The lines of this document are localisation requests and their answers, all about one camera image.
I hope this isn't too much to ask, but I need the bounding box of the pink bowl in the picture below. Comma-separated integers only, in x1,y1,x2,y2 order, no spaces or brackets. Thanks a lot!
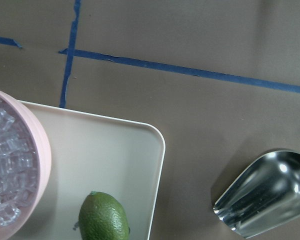
0,91,52,240

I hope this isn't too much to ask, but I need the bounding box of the metal ice scoop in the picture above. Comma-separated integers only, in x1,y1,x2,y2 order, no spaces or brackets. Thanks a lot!
213,150,300,239

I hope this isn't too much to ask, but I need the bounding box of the pile of clear ice cubes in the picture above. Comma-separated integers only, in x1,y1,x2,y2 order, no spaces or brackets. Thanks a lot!
0,98,38,227

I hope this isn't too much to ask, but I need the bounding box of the cream rectangular tray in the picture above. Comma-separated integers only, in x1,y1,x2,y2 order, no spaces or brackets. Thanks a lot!
13,102,166,240

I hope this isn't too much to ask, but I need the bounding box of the green lime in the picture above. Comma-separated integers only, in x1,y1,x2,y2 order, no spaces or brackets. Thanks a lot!
78,191,130,240

